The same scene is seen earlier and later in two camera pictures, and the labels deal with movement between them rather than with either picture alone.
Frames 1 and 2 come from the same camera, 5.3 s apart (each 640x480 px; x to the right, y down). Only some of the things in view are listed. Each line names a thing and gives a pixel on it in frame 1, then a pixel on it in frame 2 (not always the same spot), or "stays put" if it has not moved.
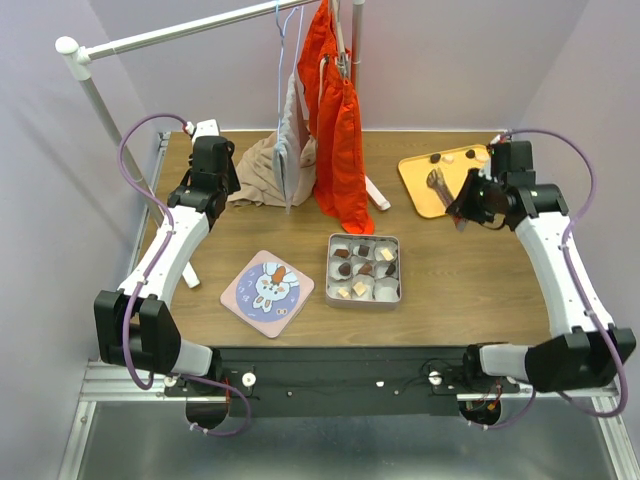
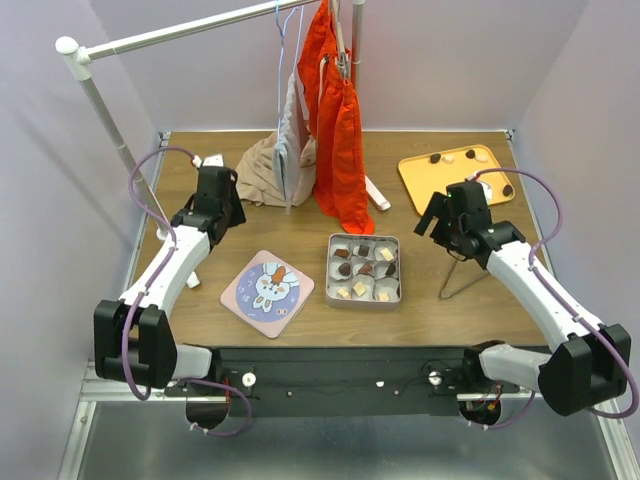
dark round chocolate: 344,268 stays put
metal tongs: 436,180 -> 463,285
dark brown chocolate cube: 363,250 stays put
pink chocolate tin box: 363,271 stays put
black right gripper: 462,206 -> 438,206
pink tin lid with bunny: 266,294 stays put
